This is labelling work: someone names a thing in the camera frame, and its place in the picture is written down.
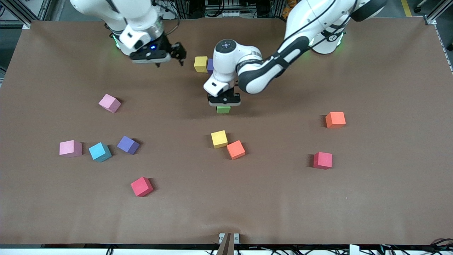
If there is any yellow foam cube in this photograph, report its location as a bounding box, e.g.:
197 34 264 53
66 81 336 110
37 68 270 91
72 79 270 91
211 130 229 149
194 56 208 73

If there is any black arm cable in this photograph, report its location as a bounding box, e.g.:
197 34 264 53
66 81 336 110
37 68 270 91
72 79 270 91
152 0 181 36
283 0 359 50

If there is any pile of orange packets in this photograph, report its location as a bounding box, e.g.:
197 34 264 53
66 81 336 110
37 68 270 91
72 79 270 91
281 0 296 19

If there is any cyan foam cube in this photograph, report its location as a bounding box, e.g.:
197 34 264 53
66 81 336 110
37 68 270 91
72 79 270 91
88 142 112 163

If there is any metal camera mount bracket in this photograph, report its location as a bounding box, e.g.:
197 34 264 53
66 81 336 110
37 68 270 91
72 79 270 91
217 233 240 255

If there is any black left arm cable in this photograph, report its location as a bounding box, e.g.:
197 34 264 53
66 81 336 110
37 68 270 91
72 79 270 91
283 0 359 50

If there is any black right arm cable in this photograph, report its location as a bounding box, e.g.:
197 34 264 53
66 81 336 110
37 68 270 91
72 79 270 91
152 0 181 36

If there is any red foam cube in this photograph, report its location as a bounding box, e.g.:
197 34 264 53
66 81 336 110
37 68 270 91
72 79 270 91
131 177 154 197
313 152 333 170

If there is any aluminium frame rail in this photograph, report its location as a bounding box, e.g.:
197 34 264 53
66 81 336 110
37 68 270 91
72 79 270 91
0 0 52 29
423 0 453 25

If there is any brown paper table cover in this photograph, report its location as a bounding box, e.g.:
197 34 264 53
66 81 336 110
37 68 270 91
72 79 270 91
0 18 453 247

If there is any white power strip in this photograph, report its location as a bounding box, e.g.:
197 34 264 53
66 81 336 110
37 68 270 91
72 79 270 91
156 2 177 20

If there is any pink foam cube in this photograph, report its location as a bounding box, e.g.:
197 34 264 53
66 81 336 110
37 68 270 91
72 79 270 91
98 94 122 114
59 140 82 158

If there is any grey electronics box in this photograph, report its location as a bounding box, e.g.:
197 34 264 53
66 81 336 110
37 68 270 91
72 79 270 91
205 0 245 18

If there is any orange foam cube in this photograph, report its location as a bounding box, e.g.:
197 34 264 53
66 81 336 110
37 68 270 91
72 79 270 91
226 140 246 160
325 112 346 129

